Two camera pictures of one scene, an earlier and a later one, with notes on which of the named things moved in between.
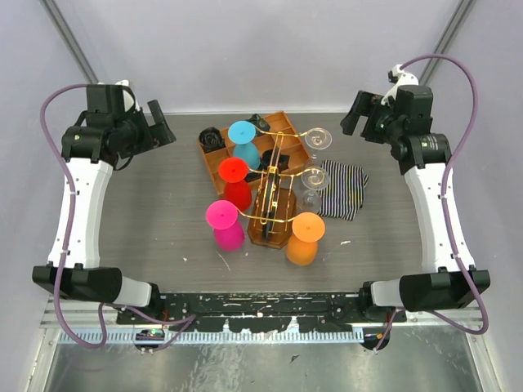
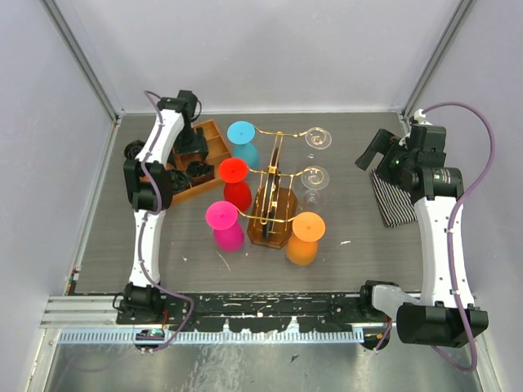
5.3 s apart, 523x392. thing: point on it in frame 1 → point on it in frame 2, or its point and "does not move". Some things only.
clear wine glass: [314, 179] does not move
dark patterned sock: [259, 122] → [179, 180]
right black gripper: [361, 107] → [383, 143]
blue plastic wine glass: [243, 133] does not move
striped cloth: [343, 197] → [396, 205]
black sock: [266, 157] → [198, 171]
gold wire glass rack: [272, 220] does not move
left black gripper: [155, 135] → [198, 146]
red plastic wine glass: [237, 189] does not move
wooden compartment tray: [281, 152] → [218, 153]
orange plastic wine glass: [301, 246] does not move
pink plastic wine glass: [222, 216] does not move
